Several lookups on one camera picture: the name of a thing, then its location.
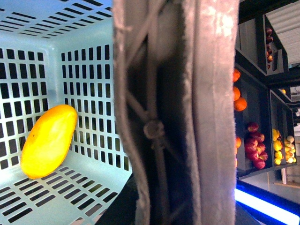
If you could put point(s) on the light blue plastic basket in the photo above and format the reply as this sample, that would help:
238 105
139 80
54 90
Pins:
56 59

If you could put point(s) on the brown basket handle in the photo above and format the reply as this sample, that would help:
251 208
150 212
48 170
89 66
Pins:
173 64

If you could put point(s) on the yellow mango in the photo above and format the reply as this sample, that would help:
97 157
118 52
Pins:
47 144

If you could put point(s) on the black fruit shelf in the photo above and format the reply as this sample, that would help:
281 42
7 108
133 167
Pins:
263 62

